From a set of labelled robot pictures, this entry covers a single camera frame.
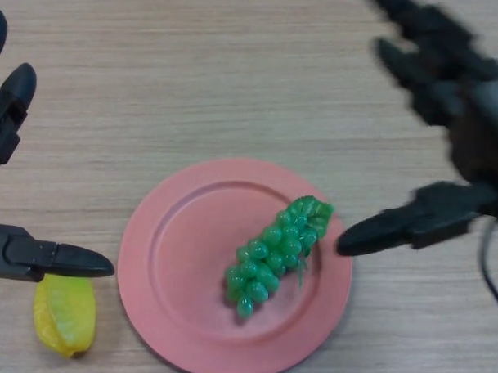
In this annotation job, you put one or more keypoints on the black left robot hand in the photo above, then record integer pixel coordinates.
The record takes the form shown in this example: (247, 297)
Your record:
(21, 254)

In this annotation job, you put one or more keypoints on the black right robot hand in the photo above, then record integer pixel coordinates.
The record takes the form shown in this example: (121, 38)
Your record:
(479, 162)

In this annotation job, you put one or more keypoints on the green grapes bunch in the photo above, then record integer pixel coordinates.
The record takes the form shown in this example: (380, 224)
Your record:
(267, 261)

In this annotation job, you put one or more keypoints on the pink round plate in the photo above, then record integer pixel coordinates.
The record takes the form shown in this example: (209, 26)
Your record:
(180, 274)

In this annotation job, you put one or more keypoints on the yellow starfruit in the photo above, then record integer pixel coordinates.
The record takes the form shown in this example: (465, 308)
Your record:
(64, 319)

